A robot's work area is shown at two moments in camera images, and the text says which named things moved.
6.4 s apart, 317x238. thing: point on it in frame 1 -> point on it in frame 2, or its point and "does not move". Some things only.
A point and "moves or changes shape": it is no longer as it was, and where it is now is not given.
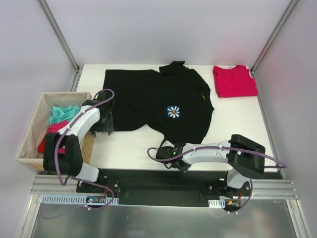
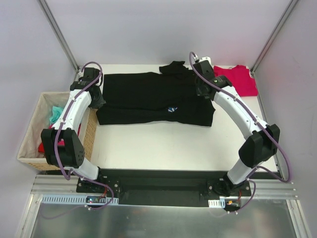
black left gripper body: [105, 125] -> [99, 99]
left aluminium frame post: [78, 67] does not move
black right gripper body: [162, 152] -> [202, 89]
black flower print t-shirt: [172, 101] moves or changes shape
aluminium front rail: [51, 185] does not move
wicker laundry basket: [39, 121] does not move
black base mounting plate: [167, 187] does not move
